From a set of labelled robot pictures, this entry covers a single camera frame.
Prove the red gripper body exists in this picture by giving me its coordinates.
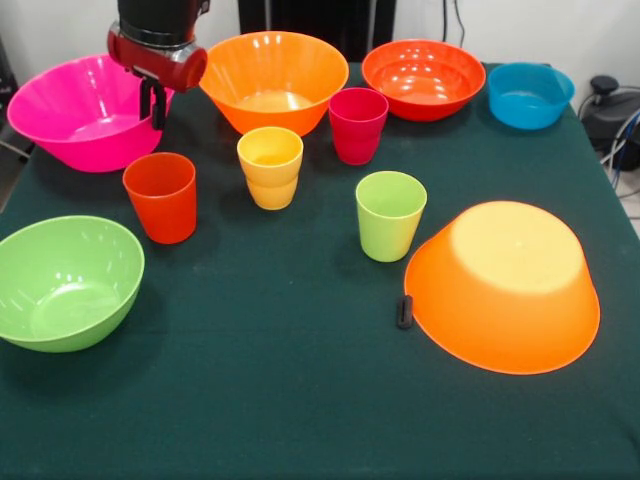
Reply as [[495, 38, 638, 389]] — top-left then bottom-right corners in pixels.
[[106, 22, 209, 95]]

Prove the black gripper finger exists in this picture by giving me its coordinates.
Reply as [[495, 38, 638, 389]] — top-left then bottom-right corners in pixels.
[[151, 87, 168, 132], [139, 78, 154, 121]]

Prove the pink plastic bowl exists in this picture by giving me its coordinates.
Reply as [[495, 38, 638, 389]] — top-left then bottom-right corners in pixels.
[[6, 54, 175, 174]]

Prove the orange plastic bowl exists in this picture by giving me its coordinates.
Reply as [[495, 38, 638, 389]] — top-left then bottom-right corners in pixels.
[[403, 200, 601, 376], [198, 30, 350, 137]]

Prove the red plastic cup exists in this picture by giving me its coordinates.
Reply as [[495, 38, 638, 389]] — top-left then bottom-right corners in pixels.
[[122, 152, 198, 245]]

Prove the yellow plastic cup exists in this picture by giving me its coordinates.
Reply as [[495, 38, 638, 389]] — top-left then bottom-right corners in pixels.
[[236, 126, 305, 211]]

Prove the green plastic bowl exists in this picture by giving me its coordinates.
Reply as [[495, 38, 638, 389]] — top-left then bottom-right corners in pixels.
[[0, 215, 146, 354]]

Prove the crimson plastic cup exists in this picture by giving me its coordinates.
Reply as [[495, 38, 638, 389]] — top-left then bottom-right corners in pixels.
[[328, 87, 390, 166]]

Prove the green plastic cup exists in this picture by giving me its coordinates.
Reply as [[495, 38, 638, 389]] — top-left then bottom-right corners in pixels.
[[355, 171, 428, 263]]

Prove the red plastic bowl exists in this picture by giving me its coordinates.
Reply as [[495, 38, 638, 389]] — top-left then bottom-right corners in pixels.
[[361, 39, 487, 123]]

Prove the small black finger pad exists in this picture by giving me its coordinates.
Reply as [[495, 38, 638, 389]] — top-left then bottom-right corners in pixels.
[[397, 294, 414, 331]]

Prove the dark green tablecloth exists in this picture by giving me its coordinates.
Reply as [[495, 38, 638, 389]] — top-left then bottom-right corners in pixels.
[[0, 58, 640, 480]]

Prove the blue plastic bowl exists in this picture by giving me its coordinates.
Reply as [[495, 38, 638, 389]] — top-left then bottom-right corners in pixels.
[[487, 62, 576, 131]]

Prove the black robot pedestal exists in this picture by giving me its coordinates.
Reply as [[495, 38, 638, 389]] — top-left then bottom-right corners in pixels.
[[238, 0, 397, 62]]

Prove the black wall cable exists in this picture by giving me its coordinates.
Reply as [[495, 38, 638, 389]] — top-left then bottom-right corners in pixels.
[[442, 0, 467, 49]]

